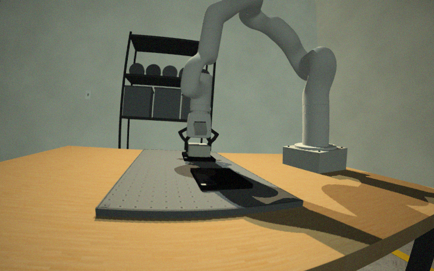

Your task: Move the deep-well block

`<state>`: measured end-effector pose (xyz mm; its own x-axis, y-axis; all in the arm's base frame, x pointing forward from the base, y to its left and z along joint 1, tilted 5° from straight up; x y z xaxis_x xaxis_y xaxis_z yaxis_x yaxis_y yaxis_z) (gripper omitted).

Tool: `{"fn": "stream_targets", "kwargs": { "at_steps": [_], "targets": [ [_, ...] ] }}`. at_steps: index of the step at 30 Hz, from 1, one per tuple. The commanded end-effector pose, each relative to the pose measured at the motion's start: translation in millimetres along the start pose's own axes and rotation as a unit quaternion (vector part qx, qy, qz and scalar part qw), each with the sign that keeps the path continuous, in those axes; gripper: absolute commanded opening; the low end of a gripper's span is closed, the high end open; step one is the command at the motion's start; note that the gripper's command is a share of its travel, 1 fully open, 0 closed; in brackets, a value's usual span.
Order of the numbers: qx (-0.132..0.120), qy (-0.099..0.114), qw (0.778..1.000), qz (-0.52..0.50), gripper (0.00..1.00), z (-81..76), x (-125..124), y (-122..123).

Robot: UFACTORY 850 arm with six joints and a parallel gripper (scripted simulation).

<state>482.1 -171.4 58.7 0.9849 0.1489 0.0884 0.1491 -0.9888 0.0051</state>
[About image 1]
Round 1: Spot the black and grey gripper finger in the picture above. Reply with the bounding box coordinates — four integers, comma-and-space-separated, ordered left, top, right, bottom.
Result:
178, 127, 190, 152
207, 129, 219, 147

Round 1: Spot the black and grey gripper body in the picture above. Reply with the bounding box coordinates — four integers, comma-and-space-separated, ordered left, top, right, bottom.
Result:
186, 112, 212, 138

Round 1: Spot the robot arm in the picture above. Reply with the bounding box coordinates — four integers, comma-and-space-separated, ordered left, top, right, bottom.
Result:
181, 0, 336, 150

